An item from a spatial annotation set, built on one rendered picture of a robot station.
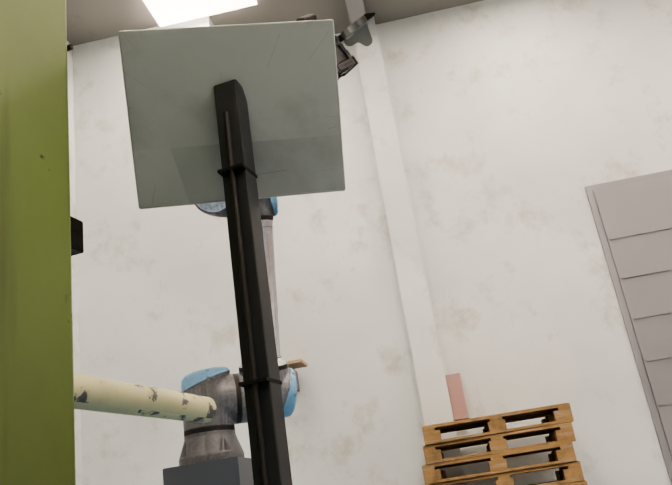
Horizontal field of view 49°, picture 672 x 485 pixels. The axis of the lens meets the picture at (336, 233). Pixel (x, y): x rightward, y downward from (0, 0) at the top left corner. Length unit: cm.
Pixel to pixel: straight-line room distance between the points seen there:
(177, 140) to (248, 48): 19
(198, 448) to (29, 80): 142
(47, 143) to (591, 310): 764
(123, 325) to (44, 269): 712
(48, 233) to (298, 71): 50
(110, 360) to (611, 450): 518
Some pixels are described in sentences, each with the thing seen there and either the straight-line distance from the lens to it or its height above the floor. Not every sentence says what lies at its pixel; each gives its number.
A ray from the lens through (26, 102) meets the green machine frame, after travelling 97.
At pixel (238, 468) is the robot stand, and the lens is 213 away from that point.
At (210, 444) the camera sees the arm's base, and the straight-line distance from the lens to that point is 219.
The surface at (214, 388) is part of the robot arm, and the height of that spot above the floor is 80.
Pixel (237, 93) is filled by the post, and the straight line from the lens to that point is 117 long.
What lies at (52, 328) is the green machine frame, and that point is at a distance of 89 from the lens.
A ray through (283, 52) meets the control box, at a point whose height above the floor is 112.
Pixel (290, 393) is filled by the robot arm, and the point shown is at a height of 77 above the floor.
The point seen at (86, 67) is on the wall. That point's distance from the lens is 952.
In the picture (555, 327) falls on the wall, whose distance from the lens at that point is 823.
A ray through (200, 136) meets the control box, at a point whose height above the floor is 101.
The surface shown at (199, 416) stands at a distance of 127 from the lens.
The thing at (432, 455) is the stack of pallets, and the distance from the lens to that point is 689.
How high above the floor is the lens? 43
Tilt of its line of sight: 20 degrees up
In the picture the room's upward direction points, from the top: 9 degrees counter-clockwise
